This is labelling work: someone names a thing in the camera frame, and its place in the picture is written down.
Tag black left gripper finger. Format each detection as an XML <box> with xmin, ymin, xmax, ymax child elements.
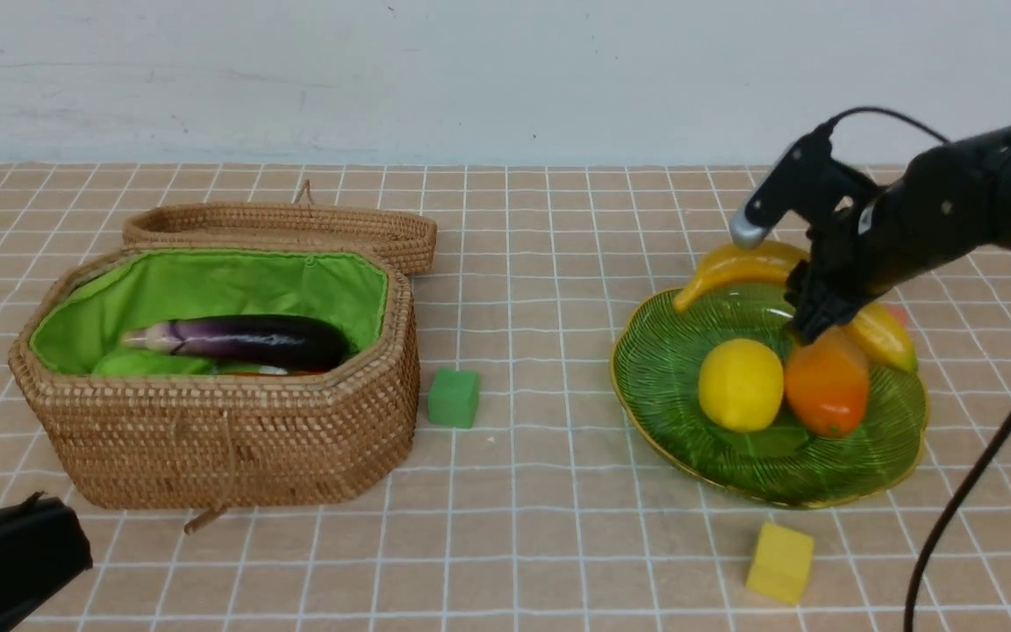
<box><xmin>0</xmin><ymin>493</ymin><xmax>93</xmax><ymax>631</ymax></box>

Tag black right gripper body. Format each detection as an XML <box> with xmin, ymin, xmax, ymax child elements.
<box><xmin>785</xmin><ymin>197</ymin><xmax>910</xmax><ymax>345</ymax></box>

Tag yellow plastic banana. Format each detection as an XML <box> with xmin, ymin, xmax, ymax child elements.
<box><xmin>673</xmin><ymin>240</ymin><xmax>919</xmax><ymax>373</ymax></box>

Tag orange plastic mango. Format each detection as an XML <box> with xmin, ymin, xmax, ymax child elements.
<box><xmin>784</xmin><ymin>328</ymin><xmax>870</xmax><ymax>437</ymax></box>

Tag yellow plastic lemon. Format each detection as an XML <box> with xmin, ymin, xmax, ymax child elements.
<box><xmin>698</xmin><ymin>339</ymin><xmax>784</xmax><ymax>435</ymax></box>

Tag dark purple plastic eggplant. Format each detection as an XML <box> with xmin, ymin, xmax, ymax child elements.
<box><xmin>121</xmin><ymin>313</ymin><xmax>356</xmax><ymax>373</ymax></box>

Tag orange plastic carrot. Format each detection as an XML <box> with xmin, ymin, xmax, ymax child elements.
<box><xmin>225</xmin><ymin>367</ymin><xmax>325</xmax><ymax>377</ymax></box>

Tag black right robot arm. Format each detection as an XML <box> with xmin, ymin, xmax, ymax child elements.
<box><xmin>786</xmin><ymin>127</ymin><xmax>1011</xmax><ymax>344</ymax></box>

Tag red foam cube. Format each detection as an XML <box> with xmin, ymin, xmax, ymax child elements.
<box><xmin>883</xmin><ymin>303</ymin><xmax>909</xmax><ymax>327</ymax></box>

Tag woven wicker basket green lining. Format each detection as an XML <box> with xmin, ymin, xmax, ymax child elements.
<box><xmin>8</xmin><ymin>244</ymin><xmax>420</xmax><ymax>513</ymax></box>

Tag green glass leaf plate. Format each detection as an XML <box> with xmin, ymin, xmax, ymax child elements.
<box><xmin>609</xmin><ymin>283</ymin><xmax>930</xmax><ymax>508</ymax></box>

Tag yellow foam cube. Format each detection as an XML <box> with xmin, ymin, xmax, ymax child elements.
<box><xmin>745</xmin><ymin>521</ymin><xmax>814</xmax><ymax>607</ymax></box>

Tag green foam cube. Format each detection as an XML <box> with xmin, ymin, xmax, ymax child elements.
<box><xmin>427</xmin><ymin>367</ymin><xmax>481</xmax><ymax>429</ymax></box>

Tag woven wicker basket lid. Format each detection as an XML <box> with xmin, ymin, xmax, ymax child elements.
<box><xmin>123</xmin><ymin>181</ymin><xmax>438</xmax><ymax>276</ymax></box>

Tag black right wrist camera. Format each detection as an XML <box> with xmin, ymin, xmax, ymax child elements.
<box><xmin>729</xmin><ymin>119</ymin><xmax>882</xmax><ymax>249</ymax></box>

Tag black right camera cable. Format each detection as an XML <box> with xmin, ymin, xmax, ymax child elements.
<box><xmin>817</xmin><ymin>63</ymin><xmax>1011</xmax><ymax>632</ymax></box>

